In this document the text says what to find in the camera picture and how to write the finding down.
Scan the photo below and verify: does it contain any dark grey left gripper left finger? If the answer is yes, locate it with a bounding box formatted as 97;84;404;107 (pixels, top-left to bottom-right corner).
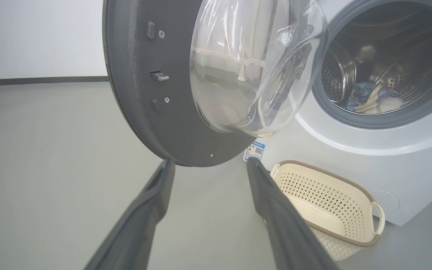
84;159;176;270

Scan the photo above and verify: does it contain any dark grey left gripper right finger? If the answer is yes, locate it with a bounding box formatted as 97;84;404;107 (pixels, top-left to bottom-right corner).
247;157;338;270

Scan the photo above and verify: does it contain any dark round washer door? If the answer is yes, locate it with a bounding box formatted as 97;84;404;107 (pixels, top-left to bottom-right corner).
102;0;329;167

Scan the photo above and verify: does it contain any blue cartoon print garment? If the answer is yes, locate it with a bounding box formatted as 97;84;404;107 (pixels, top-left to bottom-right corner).
345;82;375;112
355;84;405;114

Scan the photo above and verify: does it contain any white front-load washing machine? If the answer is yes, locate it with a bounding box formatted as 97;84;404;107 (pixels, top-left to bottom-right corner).
244;0;432;227

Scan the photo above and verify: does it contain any cream perforated laundry basket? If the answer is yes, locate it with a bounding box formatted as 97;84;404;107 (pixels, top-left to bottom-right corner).
265;160;386;262

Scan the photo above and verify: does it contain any blue energy label sticker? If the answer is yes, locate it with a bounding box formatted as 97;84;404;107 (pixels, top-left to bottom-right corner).
243;141;266;162

